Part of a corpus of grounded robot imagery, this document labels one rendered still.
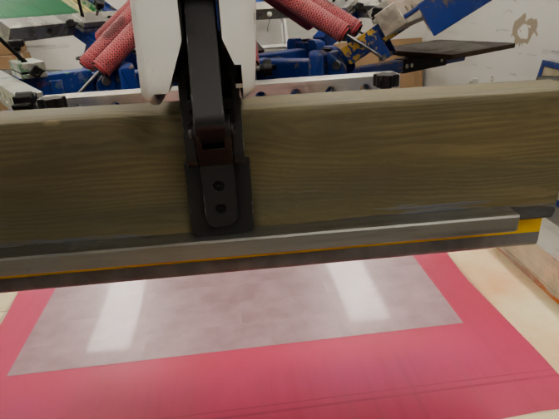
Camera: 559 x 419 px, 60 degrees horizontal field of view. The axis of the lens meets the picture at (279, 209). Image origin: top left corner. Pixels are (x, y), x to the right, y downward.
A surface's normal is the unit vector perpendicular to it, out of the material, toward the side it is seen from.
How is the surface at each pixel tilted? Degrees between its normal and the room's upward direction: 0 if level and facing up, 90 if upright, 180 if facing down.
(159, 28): 88
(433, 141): 90
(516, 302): 0
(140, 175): 90
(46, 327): 0
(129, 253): 90
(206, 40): 61
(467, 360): 0
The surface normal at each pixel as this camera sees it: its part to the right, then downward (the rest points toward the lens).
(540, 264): -0.99, 0.09
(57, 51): 0.11, 0.40
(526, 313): -0.05, -0.91
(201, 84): 0.08, -0.09
